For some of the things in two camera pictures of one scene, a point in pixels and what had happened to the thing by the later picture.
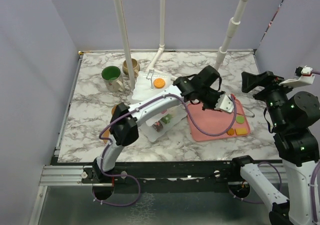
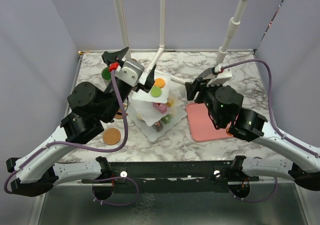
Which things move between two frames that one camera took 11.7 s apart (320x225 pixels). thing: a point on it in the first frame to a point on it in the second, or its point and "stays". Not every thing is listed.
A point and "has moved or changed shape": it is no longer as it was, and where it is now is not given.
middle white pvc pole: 162,48 stays
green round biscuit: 240,119 has moved or changed shape
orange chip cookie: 231,132 stays
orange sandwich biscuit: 159,83 stays
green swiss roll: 166,119 stays
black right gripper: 249,80 to 192,88
